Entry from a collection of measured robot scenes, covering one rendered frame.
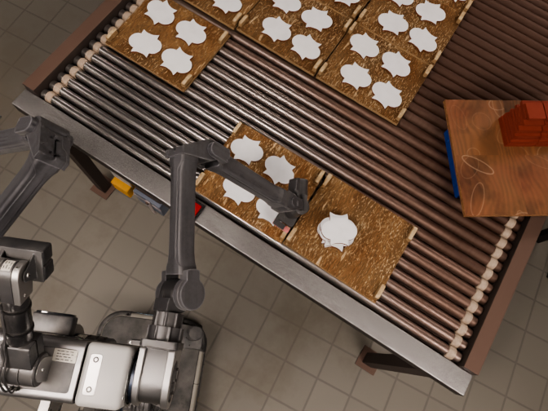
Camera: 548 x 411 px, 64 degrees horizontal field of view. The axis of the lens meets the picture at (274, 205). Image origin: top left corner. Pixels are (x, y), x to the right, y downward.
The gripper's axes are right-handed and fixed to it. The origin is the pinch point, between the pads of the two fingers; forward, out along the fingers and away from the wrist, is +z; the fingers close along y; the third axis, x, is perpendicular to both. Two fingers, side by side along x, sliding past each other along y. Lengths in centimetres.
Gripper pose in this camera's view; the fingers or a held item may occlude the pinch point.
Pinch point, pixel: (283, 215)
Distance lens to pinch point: 168.4
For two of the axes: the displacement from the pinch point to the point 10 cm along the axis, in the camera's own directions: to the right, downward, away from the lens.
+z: -3.0, 1.9, 9.4
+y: 4.9, -8.1, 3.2
